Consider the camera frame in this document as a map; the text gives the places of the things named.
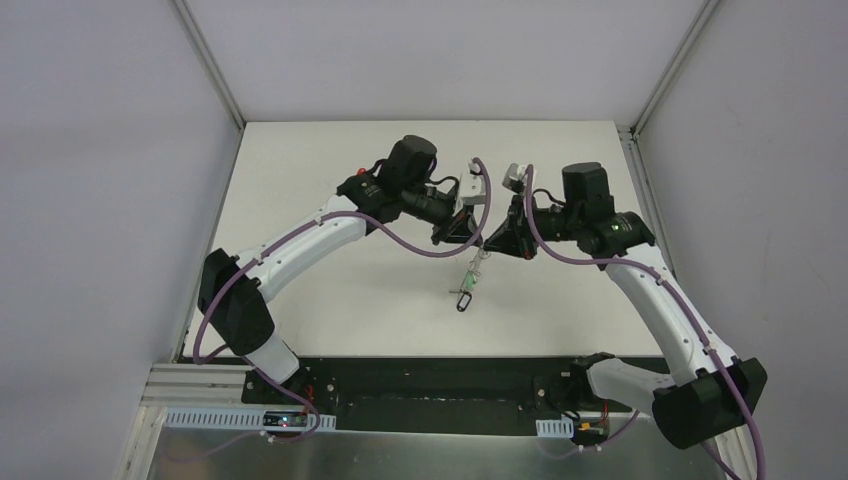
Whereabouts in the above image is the key with green tag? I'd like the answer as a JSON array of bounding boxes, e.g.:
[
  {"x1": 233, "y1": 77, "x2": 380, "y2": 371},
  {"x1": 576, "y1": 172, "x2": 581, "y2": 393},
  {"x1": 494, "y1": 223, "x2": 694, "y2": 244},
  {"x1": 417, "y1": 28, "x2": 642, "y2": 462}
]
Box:
[{"x1": 461, "y1": 270, "x2": 478, "y2": 292}]

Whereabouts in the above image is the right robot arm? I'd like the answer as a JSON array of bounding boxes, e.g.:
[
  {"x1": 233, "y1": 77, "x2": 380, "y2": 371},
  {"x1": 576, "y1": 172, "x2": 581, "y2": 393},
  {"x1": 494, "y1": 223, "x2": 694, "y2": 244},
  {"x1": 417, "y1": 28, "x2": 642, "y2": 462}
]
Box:
[{"x1": 484, "y1": 162, "x2": 768, "y2": 449}]

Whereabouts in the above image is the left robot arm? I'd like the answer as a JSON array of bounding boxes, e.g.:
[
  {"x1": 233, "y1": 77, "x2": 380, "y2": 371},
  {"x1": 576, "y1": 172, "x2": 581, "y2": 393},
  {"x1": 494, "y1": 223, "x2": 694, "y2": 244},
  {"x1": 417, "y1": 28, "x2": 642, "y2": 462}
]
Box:
[{"x1": 197, "y1": 135, "x2": 491, "y2": 405}]

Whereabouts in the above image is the key with black tag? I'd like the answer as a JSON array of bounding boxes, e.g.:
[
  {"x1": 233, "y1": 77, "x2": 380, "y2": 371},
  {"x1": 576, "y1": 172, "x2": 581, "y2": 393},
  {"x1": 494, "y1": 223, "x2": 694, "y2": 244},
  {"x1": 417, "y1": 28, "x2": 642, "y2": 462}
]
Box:
[{"x1": 456, "y1": 292, "x2": 473, "y2": 313}]

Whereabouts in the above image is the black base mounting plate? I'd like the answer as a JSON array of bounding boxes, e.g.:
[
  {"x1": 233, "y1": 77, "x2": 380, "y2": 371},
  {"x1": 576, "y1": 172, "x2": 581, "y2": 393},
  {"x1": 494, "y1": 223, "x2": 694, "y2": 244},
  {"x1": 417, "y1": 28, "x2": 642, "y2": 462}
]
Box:
[{"x1": 241, "y1": 356, "x2": 627, "y2": 436}]

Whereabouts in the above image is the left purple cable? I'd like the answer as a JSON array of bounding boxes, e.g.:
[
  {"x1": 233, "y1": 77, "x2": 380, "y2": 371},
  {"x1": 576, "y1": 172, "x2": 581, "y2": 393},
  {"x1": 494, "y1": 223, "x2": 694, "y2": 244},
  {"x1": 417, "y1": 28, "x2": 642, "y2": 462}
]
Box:
[{"x1": 158, "y1": 157, "x2": 494, "y2": 464}]

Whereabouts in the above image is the purple cable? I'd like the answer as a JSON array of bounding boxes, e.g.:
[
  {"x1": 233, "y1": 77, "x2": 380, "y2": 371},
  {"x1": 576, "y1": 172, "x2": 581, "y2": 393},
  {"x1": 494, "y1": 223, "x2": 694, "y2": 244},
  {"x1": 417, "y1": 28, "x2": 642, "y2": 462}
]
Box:
[
  {"x1": 523, "y1": 164, "x2": 768, "y2": 480},
  {"x1": 158, "y1": 157, "x2": 494, "y2": 464}
]

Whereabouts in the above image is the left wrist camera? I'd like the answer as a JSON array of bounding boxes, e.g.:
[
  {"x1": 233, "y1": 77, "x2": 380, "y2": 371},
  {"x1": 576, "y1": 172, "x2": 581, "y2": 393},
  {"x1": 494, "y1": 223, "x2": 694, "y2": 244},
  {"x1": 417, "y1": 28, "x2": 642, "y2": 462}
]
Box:
[{"x1": 455, "y1": 162, "x2": 491, "y2": 209}]

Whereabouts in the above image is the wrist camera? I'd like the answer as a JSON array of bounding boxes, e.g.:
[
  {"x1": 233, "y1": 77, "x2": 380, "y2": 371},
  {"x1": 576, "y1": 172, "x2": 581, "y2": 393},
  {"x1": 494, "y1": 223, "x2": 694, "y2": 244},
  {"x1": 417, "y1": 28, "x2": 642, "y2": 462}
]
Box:
[
  {"x1": 455, "y1": 162, "x2": 491, "y2": 209},
  {"x1": 502, "y1": 163, "x2": 527, "y2": 195}
]

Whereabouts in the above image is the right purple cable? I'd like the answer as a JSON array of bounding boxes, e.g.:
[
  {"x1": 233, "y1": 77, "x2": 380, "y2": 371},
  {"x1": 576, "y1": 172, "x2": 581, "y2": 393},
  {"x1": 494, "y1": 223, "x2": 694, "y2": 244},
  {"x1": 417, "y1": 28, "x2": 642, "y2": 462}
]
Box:
[{"x1": 523, "y1": 164, "x2": 768, "y2": 480}]

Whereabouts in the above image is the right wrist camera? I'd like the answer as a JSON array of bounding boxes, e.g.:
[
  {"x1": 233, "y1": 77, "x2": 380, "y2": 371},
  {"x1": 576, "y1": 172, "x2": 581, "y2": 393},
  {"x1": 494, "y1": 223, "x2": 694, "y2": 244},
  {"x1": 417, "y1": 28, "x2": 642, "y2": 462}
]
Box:
[{"x1": 502, "y1": 163, "x2": 527, "y2": 195}]

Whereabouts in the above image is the white slotted cable duct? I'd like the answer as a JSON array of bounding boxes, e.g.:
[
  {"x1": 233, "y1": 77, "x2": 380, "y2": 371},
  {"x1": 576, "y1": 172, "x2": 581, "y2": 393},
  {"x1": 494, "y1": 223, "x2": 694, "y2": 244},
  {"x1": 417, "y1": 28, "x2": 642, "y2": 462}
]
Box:
[{"x1": 164, "y1": 407, "x2": 575, "y2": 440}]

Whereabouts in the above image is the aluminium frame rail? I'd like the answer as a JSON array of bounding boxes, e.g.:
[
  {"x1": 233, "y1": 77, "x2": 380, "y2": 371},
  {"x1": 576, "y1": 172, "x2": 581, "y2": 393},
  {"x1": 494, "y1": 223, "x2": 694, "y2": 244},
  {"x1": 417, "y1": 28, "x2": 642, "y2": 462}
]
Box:
[{"x1": 141, "y1": 363, "x2": 248, "y2": 407}]

